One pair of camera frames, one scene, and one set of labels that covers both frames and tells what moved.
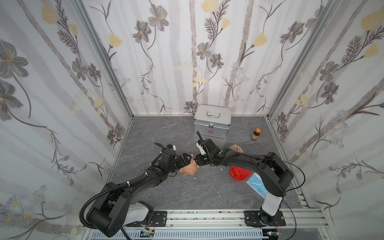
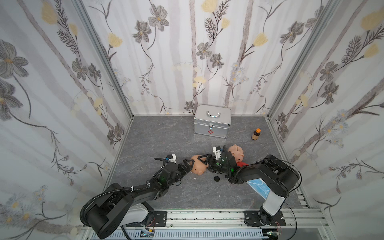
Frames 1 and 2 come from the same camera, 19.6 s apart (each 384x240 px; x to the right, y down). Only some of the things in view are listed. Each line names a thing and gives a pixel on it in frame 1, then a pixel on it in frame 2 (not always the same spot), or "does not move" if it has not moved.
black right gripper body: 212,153 -> 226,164
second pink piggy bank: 237,148 does not move
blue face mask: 256,182 does not move
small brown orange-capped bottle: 255,136 does not move
